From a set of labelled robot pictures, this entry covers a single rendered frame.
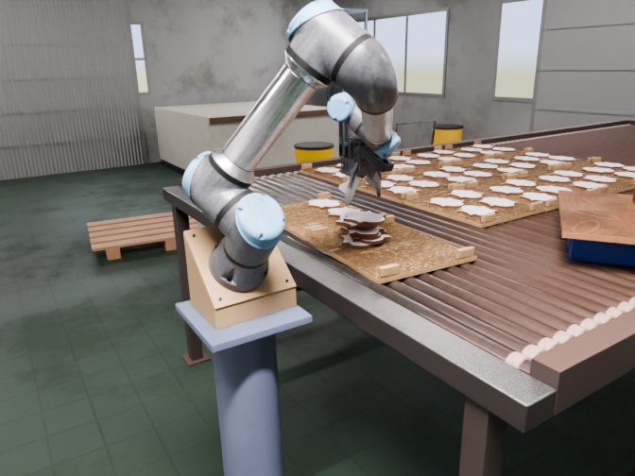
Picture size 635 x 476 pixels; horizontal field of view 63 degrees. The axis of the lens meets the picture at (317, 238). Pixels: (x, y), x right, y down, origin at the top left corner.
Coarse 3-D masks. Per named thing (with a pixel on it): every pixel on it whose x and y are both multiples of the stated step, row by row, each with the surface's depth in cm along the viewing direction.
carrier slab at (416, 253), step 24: (312, 240) 168; (336, 240) 167; (384, 240) 166; (408, 240) 165; (432, 240) 165; (360, 264) 146; (384, 264) 146; (408, 264) 145; (432, 264) 145; (456, 264) 149
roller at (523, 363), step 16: (288, 240) 174; (320, 256) 158; (352, 272) 145; (384, 288) 135; (400, 304) 128; (416, 304) 125; (432, 320) 119; (448, 320) 117; (464, 336) 112; (480, 336) 110; (496, 352) 105; (512, 352) 103; (528, 368) 99
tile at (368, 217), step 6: (348, 216) 163; (354, 216) 162; (360, 216) 162; (366, 216) 162; (372, 216) 162; (378, 216) 162; (384, 216) 164; (354, 222) 160; (360, 222) 157; (366, 222) 158; (372, 222) 157; (378, 222) 157; (384, 222) 159
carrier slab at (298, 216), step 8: (336, 200) 215; (288, 208) 205; (296, 208) 205; (304, 208) 205; (312, 208) 205; (352, 208) 203; (288, 216) 194; (296, 216) 194; (304, 216) 194; (312, 216) 193; (320, 216) 193; (288, 224) 185; (296, 224) 185; (304, 224) 184; (312, 224) 184; (320, 224) 184; (328, 224) 184; (296, 232) 176; (304, 232) 175; (304, 240) 172
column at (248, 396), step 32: (192, 320) 130; (256, 320) 130; (288, 320) 129; (224, 352) 131; (256, 352) 132; (224, 384) 135; (256, 384) 134; (224, 416) 139; (256, 416) 137; (224, 448) 144; (256, 448) 140
